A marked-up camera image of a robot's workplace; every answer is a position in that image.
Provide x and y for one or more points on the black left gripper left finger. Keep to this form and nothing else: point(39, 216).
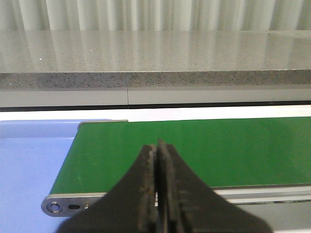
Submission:
point(129, 207)

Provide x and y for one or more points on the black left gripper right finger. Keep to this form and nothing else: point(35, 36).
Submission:
point(188, 205)

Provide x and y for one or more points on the green conveyor belt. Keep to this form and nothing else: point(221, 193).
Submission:
point(194, 150)

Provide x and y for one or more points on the grey stone counter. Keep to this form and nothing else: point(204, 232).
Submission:
point(89, 68)

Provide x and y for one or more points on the white curtain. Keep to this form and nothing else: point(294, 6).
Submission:
point(156, 15)

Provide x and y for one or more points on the silver conveyor frame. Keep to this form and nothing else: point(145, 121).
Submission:
point(73, 204)

